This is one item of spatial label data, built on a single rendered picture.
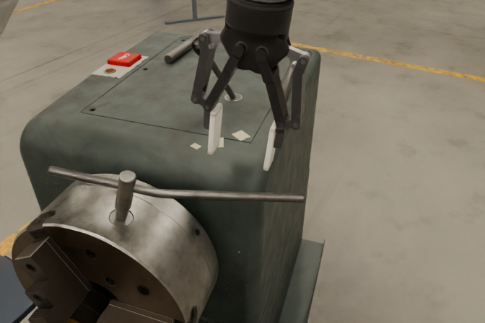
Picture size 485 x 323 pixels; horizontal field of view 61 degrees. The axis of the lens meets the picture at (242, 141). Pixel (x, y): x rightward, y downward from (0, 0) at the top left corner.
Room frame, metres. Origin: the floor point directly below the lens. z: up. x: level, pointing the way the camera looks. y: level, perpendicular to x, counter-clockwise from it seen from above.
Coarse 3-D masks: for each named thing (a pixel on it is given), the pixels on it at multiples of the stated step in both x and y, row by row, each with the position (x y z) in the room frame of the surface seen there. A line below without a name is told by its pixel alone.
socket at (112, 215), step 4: (112, 212) 0.44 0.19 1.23; (116, 212) 0.44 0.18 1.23; (128, 212) 0.45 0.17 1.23; (112, 216) 0.43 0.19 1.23; (128, 216) 0.44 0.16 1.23; (132, 216) 0.44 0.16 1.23; (112, 220) 0.43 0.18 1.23; (128, 220) 0.43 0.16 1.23; (132, 220) 0.43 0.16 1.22; (116, 224) 0.42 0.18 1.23; (120, 224) 0.42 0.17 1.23; (124, 224) 0.42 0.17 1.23; (128, 224) 0.42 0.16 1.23
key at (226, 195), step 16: (64, 176) 0.42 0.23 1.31; (80, 176) 0.42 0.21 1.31; (96, 176) 0.43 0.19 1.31; (144, 192) 0.42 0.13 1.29; (160, 192) 0.42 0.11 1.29; (176, 192) 0.42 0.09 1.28; (192, 192) 0.43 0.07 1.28; (208, 192) 0.43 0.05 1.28; (224, 192) 0.43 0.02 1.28; (240, 192) 0.43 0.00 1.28
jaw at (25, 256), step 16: (48, 240) 0.41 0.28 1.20; (32, 256) 0.38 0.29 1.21; (48, 256) 0.40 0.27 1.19; (64, 256) 0.41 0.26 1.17; (32, 272) 0.38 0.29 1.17; (48, 272) 0.38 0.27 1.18; (64, 272) 0.39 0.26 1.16; (80, 272) 0.41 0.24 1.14; (32, 288) 0.37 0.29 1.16; (48, 288) 0.36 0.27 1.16; (64, 288) 0.38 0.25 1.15; (80, 288) 0.39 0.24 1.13; (48, 304) 0.35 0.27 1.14; (64, 304) 0.36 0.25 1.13; (32, 320) 0.34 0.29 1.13; (48, 320) 0.33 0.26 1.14; (64, 320) 0.35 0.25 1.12
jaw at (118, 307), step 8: (112, 304) 0.39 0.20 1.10; (120, 304) 0.39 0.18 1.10; (128, 304) 0.39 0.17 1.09; (104, 312) 0.37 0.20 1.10; (112, 312) 0.37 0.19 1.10; (120, 312) 0.37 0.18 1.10; (128, 312) 0.37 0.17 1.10; (136, 312) 0.37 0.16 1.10; (144, 312) 0.37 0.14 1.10; (152, 312) 0.37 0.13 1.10; (192, 312) 0.39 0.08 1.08; (104, 320) 0.36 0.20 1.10; (112, 320) 0.36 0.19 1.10; (120, 320) 0.36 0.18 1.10; (128, 320) 0.36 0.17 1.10; (136, 320) 0.36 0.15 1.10; (144, 320) 0.36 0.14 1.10; (152, 320) 0.36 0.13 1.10; (160, 320) 0.36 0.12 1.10; (168, 320) 0.36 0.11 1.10; (176, 320) 0.36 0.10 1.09; (192, 320) 0.38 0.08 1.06
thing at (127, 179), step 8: (120, 176) 0.42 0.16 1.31; (128, 176) 0.42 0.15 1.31; (120, 184) 0.42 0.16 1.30; (128, 184) 0.42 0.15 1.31; (120, 192) 0.42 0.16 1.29; (128, 192) 0.42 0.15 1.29; (120, 200) 0.42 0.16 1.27; (128, 200) 0.42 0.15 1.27; (120, 208) 0.42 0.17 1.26; (128, 208) 0.42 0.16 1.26; (120, 216) 0.43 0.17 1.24
